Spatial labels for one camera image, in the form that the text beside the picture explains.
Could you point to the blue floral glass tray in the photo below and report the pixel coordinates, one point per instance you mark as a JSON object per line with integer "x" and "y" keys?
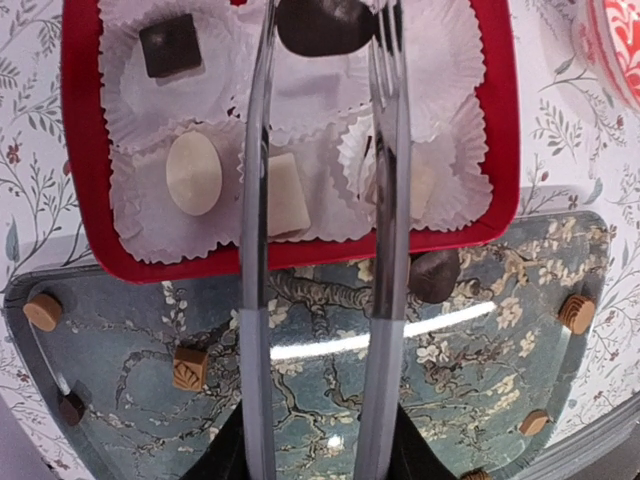
{"x": 474, "y": 365}

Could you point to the white paper cups liner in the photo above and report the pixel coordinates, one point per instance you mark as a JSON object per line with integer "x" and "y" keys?
{"x": 320, "y": 113}

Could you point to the square caramel leaf chocolate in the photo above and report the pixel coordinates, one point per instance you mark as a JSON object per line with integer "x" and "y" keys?
{"x": 190, "y": 369}

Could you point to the caramel log chocolate bottom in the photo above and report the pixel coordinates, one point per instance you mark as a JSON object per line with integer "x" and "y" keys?
{"x": 478, "y": 474}

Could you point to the white oval chocolate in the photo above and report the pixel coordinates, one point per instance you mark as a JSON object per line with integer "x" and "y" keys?
{"x": 194, "y": 173}

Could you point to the silver tongs white handle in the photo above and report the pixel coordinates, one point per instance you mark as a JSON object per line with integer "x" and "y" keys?
{"x": 392, "y": 135}

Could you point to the round caramel chocolate top-left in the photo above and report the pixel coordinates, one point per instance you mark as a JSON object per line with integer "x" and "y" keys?
{"x": 43, "y": 311}

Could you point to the red patterned small bowl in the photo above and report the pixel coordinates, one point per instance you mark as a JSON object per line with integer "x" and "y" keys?
{"x": 606, "y": 35}

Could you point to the dark oval chocolate top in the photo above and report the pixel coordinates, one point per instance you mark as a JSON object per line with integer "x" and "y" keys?
{"x": 433, "y": 275}

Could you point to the white rectangular chocolate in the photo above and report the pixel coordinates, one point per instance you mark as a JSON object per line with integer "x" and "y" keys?
{"x": 422, "y": 185}
{"x": 287, "y": 209}

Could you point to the dark oval chocolate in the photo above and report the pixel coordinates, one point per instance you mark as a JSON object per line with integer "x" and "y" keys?
{"x": 433, "y": 275}
{"x": 311, "y": 28}

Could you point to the caramel square chocolate right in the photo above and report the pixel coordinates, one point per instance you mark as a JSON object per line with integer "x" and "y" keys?
{"x": 534, "y": 423}

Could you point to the small dark chocolate left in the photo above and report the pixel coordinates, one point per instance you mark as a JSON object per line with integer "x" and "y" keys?
{"x": 71, "y": 408}

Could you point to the round ridged caramel chocolate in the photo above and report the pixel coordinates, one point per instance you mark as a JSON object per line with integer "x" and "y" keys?
{"x": 577, "y": 313}

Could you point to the dark square chocolate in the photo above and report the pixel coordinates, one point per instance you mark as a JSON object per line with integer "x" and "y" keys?
{"x": 170, "y": 47}

